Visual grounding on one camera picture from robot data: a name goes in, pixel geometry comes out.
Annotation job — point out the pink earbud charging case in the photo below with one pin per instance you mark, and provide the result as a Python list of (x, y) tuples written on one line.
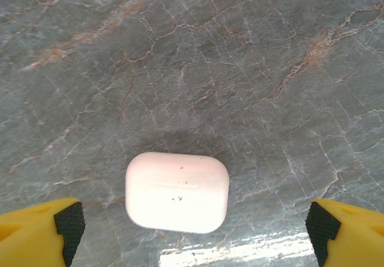
[(177, 189)]

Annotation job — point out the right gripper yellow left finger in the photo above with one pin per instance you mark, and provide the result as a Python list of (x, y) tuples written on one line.
[(30, 237)]

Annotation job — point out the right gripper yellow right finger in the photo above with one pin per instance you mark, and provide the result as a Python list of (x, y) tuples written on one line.
[(357, 237)]

